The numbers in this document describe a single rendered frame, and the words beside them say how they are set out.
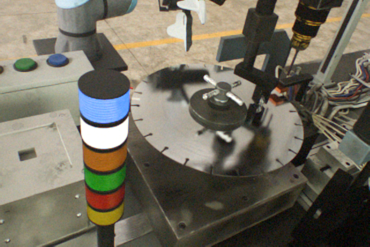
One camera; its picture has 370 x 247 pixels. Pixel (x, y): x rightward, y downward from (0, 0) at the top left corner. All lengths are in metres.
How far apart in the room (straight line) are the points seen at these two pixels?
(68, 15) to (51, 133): 0.50
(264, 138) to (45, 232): 0.41
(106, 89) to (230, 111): 0.36
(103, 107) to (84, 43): 0.81
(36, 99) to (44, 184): 0.29
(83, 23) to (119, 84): 0.78
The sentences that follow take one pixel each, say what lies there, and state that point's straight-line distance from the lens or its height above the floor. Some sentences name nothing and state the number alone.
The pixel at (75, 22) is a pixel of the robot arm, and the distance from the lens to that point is 1.06.
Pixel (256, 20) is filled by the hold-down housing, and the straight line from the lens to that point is 0.59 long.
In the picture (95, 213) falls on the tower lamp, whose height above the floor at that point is 0.99.
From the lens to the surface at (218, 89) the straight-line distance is 0.60.
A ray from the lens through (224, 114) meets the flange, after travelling 0.61.
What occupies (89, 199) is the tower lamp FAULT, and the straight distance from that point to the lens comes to 0.39.
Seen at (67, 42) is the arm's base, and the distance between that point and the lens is 1.10.
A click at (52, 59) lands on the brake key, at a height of 0.91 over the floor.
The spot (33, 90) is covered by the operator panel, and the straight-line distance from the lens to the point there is 0.78.
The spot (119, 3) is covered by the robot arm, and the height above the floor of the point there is 0.92.
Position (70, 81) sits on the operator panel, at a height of 0.88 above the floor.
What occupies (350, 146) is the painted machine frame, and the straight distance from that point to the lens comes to 0.54.
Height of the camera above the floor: 1.33
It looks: 38 degrees down
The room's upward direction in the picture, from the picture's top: 10 degrees clockwise
